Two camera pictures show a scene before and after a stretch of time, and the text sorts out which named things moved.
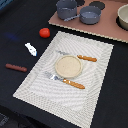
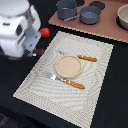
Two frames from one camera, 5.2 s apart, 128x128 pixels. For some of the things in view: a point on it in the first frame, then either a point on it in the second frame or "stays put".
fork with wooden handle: x=65 y=81 stays put
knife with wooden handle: x=79 y=56 stays put
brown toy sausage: x=12 y=66 → x=39 y=51
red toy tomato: x=45 y=32 stays put
